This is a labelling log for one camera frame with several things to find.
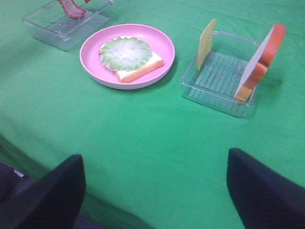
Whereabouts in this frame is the bread slice in right tray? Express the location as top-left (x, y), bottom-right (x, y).
top-left (234, 23), bottom-right (286, 101)

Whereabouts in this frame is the green lettuce leaf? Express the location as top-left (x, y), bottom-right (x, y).
top-left (99, 37), bottom-right (153, 72)

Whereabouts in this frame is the yellow cheese slice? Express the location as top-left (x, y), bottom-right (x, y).
top-left (197, 19), bottom-right (216, 70)

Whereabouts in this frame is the left clear plastic tray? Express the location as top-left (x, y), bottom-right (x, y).
top-left (22, 0), bottom-right (114, 51)

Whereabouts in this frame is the bread slice from tray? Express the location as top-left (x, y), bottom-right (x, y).
top-left (103, 36), bottom-right (164, 83)

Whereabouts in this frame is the pink round plate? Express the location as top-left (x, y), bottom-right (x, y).
top-left (80, 24), bottom-right (175, 90)

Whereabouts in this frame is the clear plastic tray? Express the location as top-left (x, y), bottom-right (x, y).
top-left (22, 0), bottom-right (114, 51)
top-left (180, 31), bottom-right (261, 118)

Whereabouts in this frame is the right clear plastic tray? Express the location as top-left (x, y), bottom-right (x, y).
top-left (180, 31), bottom-right (261, 118)

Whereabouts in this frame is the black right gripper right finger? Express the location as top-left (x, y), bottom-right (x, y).
top-left (226, 148), bottom-right (305, 229)

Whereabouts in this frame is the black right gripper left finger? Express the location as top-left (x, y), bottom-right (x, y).
top-left (0, 154), bottom-right (86, 229)

